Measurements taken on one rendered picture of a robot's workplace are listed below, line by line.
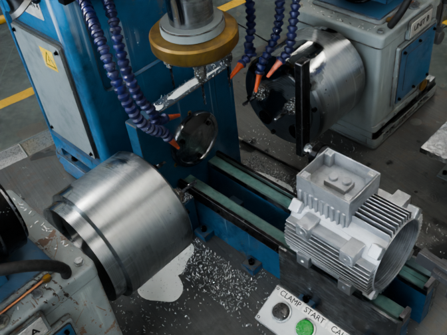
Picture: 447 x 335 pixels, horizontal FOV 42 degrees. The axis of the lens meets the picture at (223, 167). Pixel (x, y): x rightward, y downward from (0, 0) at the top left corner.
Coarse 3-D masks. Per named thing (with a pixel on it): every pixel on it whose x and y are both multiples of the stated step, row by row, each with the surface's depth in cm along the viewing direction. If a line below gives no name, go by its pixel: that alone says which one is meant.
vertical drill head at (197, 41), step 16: (176, 0) 106; (192, 0) 106; (208, 0) 109; (176, 16) 109; (192, 16) 108; (208, 16) 110; (224, 16) 117; (160, 32) 114; (176, 32) 110; (192, 32) 109; (208, 32) 110; (224, 32) 113; (160, 48) 111; (176, 48) 110; (192, 48) 109; (208, 48) 109; (224, 48) 111; (176, 64) 111; (192, 64) 110; (224, 64) 120
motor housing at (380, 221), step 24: (384, 192) 114; (360, 216) 105; (384, 216) 105; (408, 216) 104; (288, 240) 116; (312, 240) 110; (336, 240) 107; (360, 240) 105; (384, 240) 103; (408, 240) 115; (336, 264) 108; (360, 264) 104; (384, 264) 116; (360, 288) 107; (384, 288) 114
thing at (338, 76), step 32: (320, 32) 141; (288, 64) 134; (320, 64) 135; (352, 64) 139; (256, 96) 142; (288, 96) 139; (320, 96) 133; (352, 96) 142; (288, 128) 146; (320, 128) 138
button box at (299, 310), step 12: (276, 288) 99; (276, 300) 98; (288, 300) 97; (300, 300) 96; (264, 312) 98; (300, 312) 95; (312, 312) 94; (264, 324) 97; (276, 324) 96; (288, 324) 95; (324, 324) 93; (336, 324) 92
